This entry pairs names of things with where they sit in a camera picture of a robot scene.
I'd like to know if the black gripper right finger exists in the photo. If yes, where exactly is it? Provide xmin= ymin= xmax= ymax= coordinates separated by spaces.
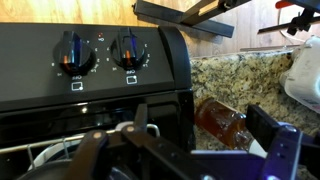
xmin=245 ymin=104 xmax=320 ymax=180

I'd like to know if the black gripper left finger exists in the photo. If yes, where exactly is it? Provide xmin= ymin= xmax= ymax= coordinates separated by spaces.
xmin=63 ymin=103 xmax=214 ymax=180

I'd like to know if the black stove knob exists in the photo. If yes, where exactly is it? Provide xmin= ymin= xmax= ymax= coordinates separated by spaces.
xmin=52 ymin=30 xmax=98 ymax=76
xmin=109 ymin=27 xmax=147 ymax=70

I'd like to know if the amber honey bottle white cap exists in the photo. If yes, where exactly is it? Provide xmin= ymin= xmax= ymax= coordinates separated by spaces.
xmin=194 ymin=97 xmax=268 ymax=158

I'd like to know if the wire oven rack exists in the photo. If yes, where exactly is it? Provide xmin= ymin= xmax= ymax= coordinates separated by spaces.
xmin=0 ymin=123 xmax=161 ymax=171

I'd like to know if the red handled clamp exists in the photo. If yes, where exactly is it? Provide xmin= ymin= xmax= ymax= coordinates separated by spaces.
xmin=258 ymin=0 xmax=320 ymax=36

